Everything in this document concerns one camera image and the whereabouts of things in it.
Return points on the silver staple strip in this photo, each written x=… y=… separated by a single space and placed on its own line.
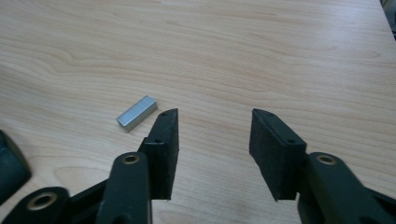
x=137 y=112

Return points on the black stapler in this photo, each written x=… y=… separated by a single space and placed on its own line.
x=11 y=168

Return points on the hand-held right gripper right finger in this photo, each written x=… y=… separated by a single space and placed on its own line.
x=277 y=155

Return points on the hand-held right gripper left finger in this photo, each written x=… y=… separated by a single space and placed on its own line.
x=162 y=155

